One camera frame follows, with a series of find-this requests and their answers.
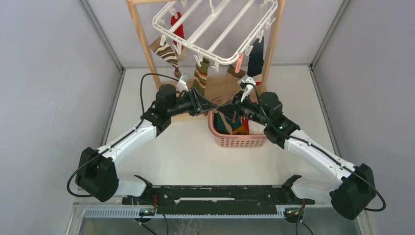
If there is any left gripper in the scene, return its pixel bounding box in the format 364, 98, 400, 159
167, 87, 216, 117

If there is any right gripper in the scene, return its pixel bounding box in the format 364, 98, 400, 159
217, 91, 270, 127

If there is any tan brown sock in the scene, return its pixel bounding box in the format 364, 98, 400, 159
204, 64, 246, 135

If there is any olive orange striped sock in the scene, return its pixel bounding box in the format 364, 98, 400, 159
192, 57, 210, 96

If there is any navy blue sock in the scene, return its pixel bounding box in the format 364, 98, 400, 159
247, 37, 264, 86

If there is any white plastic clip hanger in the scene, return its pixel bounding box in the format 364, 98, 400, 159
152, 0, 278, 71

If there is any red santa sock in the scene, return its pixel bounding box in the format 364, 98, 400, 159
241, 117, 249, 133

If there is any dark green sock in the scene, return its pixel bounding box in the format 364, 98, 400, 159
212, 113, 229, 135

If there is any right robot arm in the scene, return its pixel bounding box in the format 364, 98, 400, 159
217, 92, 378, 220

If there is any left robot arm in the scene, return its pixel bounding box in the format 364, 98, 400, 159
70, 84, 217, 204

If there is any wooden hanger stand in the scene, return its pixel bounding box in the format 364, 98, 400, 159
126, 0, 285, 111

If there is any mustard yellow sock in basket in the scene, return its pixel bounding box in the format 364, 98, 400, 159
232, 125, 249, 135

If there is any pink laundry basket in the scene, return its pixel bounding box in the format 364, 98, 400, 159
207, 111, 267, 147

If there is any red sock with face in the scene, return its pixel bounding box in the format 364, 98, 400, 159
170, 12, 184, 39

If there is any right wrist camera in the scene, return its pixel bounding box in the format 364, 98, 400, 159
237, 75, 256, 102

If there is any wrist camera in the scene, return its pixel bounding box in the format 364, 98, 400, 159
237, 75, 256, 102
176, 73, 190, 92

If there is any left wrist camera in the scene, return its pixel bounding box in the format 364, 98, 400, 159
176, 73, 190, 92

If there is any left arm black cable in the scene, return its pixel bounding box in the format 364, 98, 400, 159
66, 73, 181, 198

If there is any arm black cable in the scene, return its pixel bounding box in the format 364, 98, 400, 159
66, 73, 181, 198
245, 82, 387, 212

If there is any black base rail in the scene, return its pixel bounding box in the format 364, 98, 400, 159
122, 185, 315, 216

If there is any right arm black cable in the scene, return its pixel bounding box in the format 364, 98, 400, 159
245, 82, 387, 212

